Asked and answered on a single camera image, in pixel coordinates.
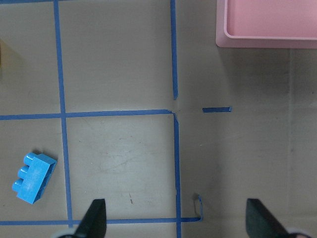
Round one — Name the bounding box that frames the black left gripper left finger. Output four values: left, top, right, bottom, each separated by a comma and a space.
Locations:
73, 199, 106, 238

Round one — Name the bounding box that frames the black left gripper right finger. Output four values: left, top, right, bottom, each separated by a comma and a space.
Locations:
246, 198, 289, 238

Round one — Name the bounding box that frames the blue toy block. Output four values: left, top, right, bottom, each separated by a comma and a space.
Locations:
12, 153, 57, 204

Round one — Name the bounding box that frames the pink plastic box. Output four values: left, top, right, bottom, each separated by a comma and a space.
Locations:
216, 0, 317, 49

